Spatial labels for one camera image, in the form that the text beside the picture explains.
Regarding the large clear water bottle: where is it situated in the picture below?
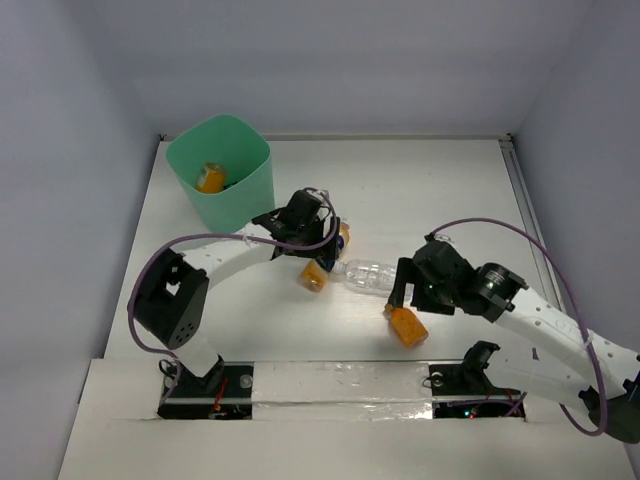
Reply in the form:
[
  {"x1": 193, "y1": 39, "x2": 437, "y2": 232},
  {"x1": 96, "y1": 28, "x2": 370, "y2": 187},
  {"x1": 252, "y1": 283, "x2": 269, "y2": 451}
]
[{"x1": 332, "y1": 260, "x2": 396, "y2": 296}]

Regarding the blue label yellow bottle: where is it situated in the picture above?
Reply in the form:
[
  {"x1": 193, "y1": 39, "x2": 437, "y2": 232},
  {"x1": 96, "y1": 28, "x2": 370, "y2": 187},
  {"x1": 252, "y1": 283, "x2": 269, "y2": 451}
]
[{"x1": 298, "y1": 222, "x2": 350, "y2": 293}]

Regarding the small orange juice bottle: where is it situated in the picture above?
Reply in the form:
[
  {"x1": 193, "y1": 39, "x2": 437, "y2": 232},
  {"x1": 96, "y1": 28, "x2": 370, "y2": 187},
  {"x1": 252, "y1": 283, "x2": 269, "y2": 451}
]
[{"x1": 384, "y1": 305, "x2": 429, "y2": 348}]

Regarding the short orange bottle yellow cap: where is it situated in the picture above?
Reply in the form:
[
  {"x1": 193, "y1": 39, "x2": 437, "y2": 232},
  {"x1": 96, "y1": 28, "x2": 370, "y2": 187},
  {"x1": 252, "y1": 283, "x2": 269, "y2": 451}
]
[{"x1": 195, "y1": 162, "x2": 227, "y2": 194}]

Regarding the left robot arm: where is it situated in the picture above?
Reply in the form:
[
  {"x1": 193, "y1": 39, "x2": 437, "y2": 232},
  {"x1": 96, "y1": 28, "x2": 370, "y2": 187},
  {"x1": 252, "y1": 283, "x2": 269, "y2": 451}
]
[{"x1": 127, "y1": 187, "x2": 340, "y2": 395}]

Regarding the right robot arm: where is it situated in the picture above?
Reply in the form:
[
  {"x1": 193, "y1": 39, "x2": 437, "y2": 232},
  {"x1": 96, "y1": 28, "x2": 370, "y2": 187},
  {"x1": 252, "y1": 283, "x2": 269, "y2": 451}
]
[{"x1": 385, "y1": 237, "x2": 639, "y2": 444}]

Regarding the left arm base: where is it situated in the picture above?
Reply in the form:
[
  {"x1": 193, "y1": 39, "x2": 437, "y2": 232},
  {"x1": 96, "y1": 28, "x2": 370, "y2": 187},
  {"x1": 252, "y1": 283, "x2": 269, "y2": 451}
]
[{"x1": 157, "y1": 360, "x2": 254, "y2": 420}]

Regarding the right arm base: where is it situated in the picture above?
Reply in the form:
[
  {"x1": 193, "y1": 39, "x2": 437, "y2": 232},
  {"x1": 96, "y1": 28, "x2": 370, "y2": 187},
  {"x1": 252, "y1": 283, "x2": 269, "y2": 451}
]
[{"x1": 422, "y1": 341, "x2": 526, "y2": 420}]

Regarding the green plastic bin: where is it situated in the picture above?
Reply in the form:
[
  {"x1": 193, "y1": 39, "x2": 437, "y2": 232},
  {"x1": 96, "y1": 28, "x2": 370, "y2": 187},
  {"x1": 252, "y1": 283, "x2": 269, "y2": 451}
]
[{"x1": 166, "y1": 115, "x2": 275, "y2": 233}]

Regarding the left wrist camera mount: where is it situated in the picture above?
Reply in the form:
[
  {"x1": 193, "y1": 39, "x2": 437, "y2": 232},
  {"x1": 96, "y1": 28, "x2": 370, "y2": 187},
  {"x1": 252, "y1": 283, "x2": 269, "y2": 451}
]
[{"x1": 304, "y1": 187, "x2": 330, "y2": 201}]

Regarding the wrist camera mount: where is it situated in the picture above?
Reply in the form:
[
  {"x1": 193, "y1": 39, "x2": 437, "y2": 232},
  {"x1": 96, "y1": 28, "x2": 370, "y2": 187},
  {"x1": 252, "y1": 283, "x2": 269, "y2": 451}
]
[
  {"x1": 425, "y1": 232, "x2": 455, "y2": 246},
  {"x1": 304, "y1": 187, "x2": 330, "y2": 201}
]

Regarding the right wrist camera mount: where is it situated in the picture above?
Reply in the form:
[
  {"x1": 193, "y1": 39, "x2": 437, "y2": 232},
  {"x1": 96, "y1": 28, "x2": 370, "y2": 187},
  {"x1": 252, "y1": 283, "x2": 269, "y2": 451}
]
[{"x1": 425, "y1": 232, "x2": 455, "y2": 246}]

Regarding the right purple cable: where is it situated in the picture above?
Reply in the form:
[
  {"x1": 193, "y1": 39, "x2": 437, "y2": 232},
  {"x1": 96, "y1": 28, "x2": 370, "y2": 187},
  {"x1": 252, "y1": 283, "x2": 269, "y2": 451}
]
[{"x1": 429, "y1": 217, "x2": 609, "y2": 436}]

